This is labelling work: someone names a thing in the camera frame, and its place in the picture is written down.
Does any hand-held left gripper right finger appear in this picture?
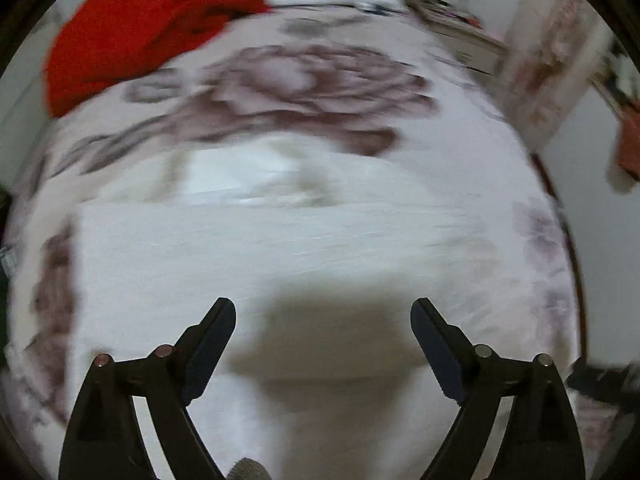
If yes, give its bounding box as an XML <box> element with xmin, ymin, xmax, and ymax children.
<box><xmin>410</xmin><ymin>297</ymin><xmax>586</xmax><ymax>480</ymax></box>

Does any white fluffy garment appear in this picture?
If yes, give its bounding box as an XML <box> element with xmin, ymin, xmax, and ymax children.
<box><xmin>75</xmin><ymin>137</ymin><xmax>531</xmax><ymax>480</ymax></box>

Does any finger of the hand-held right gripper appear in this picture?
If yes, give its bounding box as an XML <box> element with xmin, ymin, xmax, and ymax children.
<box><xmin>565</xmin><ymin>357</ymin><xmax>640</xmax><ymax>411</ymax></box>

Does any orange cloth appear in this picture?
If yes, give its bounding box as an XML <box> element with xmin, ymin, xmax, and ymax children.
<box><xmin>606</xmin><ymin>105</ymin><xmax>640</xmax><ymax>195</ymax></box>

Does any floral curtain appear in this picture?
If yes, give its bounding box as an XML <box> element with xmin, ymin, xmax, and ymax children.
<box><xmin>500</xmin><ymin>0</ymin><xmax>617</xmax><ymax>147</ymax></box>

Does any white dresser with clutter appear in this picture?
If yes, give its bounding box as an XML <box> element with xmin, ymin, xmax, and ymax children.
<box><xmin>404</xmin><ymin>0</ymin><xmax>511</xmax><ymax>77</ymax></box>

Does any wooden bed frame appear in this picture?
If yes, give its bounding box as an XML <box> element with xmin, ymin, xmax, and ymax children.
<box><xmin>530</xmin><ymin>152</ymin><xmax>587</xmax><ymax>356</ymax></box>

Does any red cloth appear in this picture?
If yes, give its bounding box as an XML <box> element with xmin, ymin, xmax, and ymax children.
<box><xmin>44</xmin><ymin>0</ymin><xmax>273</xmax><ymax>118</ymax></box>

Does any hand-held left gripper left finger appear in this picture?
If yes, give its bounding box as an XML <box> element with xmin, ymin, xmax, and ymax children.
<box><xmin>59</xmin><ymin>297</ymin><xmax>237</xmax><ymax>480</ymax></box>

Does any floral printed blanket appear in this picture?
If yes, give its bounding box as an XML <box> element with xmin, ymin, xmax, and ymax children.
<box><xmin>0</xmin><ymin>5</ymin><xmax>586</xmax><ymax>480</ymax></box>

